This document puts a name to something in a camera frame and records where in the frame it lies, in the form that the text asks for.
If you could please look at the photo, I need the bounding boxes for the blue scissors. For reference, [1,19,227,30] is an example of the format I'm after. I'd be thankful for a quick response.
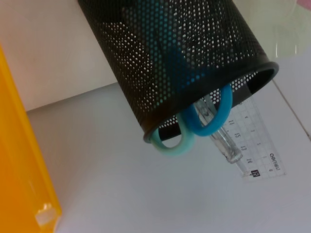
[121,0,233,156]

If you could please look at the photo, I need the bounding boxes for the grey ballpoint pen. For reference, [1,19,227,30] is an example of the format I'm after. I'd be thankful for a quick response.
[194,93,243,165]

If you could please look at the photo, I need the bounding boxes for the clear plastic ruler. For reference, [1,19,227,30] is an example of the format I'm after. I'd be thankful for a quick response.
[222,83,287,180]

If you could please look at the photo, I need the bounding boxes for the black mesh pen cup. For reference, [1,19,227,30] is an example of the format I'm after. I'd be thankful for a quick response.
[77,0,279,144]

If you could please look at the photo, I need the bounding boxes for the green glass fruit plate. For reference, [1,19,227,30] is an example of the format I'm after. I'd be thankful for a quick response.
[234,0,311,59]

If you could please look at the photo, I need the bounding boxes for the yellow plastic bin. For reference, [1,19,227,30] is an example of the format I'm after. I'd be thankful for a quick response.
[0,42,63,233]

